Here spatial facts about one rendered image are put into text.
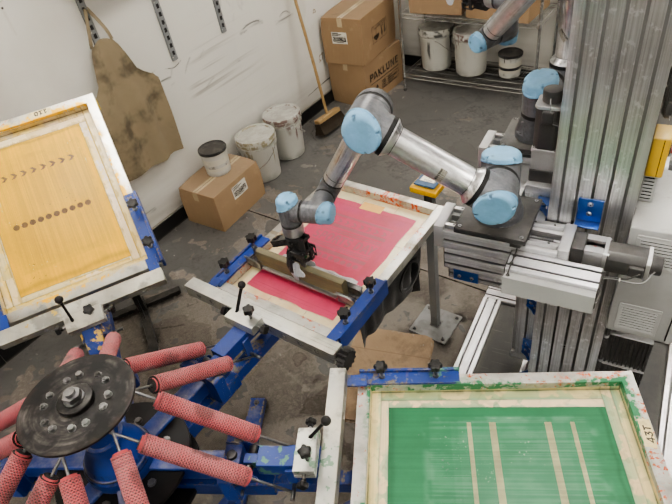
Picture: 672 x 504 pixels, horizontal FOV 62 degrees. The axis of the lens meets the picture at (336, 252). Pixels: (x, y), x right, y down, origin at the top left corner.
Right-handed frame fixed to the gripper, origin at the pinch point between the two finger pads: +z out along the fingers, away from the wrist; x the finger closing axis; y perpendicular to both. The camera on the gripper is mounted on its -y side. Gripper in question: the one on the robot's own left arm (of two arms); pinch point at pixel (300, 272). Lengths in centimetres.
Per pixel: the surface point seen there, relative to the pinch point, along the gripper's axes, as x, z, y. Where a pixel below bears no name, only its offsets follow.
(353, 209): 46.6, 6.2, -8.2
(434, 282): 75, 67, 13
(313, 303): -6.1, 6.3, 9.1
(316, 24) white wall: 274, 28, -200
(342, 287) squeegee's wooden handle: -1.3, -2.6, 20.2
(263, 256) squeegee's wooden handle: -1.5, -3.1, -16.2
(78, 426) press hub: -89, -29, 7
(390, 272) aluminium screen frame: 17.1, 2.8, 28.1
